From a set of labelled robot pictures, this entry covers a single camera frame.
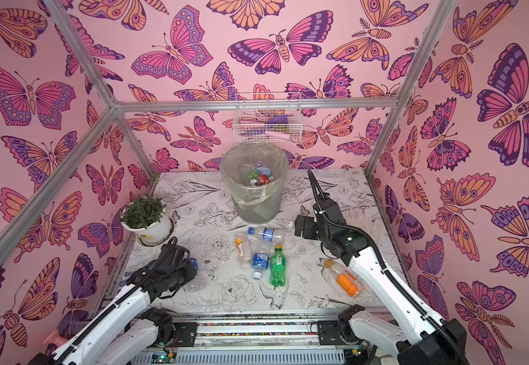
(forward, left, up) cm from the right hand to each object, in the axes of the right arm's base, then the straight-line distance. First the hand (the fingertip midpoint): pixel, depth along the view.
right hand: (308, 221), depth 78 cm
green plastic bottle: (-11, +10, -14) cm, 20 cm away
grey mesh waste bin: (+13, +20, -8) cm, 25 cm away
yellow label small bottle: (-5, +24, -14) cm, 28 cm away
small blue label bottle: (-16, +39, -18) cm, 46 cm away
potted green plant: (+3, +59, -3) cm, 59 cm away
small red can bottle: (+21, +16, -2) cm, 26 cm away
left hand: (-11, +40, -16) cm, 45 cm away
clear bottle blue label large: (+28, +17, -2) cm, 32 cm away
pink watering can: (-35, +73, -9) cm, 82 cm away
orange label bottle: (-15, -15, -16) cm, 26 cm away
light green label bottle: (+23, +23, -1) cm, 32 cm away
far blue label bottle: (+3, +15, -16) cm, 22 cm away
